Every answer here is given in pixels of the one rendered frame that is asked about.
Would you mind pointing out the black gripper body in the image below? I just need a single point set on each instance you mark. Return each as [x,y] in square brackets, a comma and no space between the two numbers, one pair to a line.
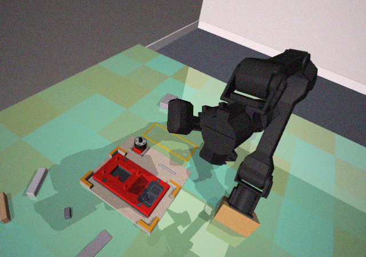
[181,119]

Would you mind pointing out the black wheel with grey hub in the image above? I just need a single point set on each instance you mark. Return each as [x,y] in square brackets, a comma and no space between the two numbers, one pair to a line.
[141,145]

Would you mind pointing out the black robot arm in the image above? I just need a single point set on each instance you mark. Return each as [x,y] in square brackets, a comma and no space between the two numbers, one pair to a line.
[282,81]

